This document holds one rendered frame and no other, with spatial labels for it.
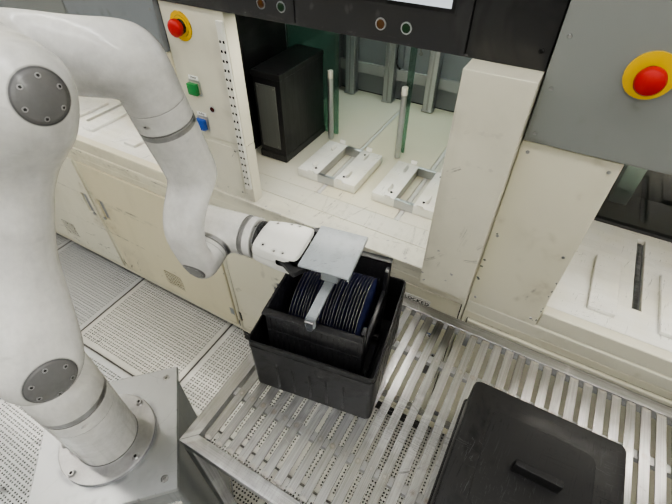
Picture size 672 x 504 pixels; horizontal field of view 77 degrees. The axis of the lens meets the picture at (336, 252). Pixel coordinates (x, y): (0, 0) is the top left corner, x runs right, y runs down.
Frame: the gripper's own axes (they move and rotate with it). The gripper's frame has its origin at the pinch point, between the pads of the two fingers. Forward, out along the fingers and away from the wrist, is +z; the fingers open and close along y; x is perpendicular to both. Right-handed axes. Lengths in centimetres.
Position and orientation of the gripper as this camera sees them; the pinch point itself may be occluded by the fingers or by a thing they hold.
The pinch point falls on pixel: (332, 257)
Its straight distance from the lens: 81.6
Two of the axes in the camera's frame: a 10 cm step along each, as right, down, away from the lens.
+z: 9.4, 2.5, -2.4
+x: 0.1, -7.2, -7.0
